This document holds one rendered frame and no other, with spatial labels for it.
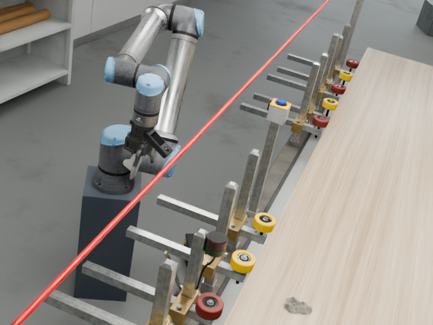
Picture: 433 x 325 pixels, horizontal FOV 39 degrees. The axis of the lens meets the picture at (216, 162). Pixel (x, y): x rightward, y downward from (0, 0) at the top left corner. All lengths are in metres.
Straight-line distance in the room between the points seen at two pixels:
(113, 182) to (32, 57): 2.64
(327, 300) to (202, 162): 2.43
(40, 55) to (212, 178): 1.88
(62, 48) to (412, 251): 3.45
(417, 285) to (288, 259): 0.44
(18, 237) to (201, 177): 1.30
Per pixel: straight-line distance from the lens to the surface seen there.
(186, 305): 1.84
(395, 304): 2.05
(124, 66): 2.20
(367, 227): 2.35
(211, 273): 2.01
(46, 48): 5.11
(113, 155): 2.62
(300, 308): 1.87
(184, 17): 2.67
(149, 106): 2.08
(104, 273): 1.91
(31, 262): 3.25
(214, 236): 1.72
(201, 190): 3.93
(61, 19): 4.93
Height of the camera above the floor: 2.14
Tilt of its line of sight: 30 degrees down
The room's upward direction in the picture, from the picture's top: 12 degrees clockwise
